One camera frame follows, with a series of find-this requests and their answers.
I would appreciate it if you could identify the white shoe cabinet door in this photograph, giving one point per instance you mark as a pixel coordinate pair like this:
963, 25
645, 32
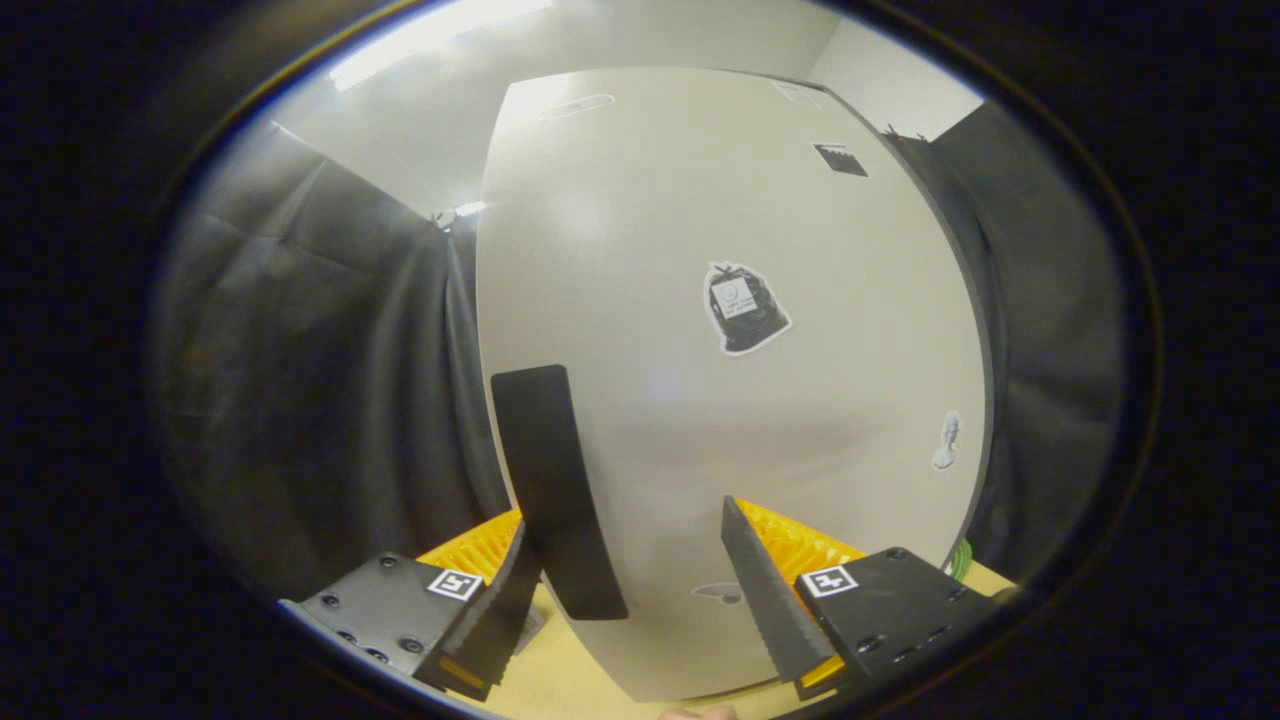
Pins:
700, 180

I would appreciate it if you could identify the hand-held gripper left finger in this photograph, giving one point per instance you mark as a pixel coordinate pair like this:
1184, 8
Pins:
490, 620

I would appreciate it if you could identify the watermelon slice plush toy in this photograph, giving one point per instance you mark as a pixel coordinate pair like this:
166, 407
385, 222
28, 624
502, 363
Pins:
960, 560

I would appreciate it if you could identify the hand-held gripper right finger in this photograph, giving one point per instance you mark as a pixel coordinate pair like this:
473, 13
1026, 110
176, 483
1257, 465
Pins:
770, 600

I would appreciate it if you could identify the black backdrop cloth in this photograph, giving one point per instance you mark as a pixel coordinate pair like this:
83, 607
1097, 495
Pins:
1050, 330
320, 380

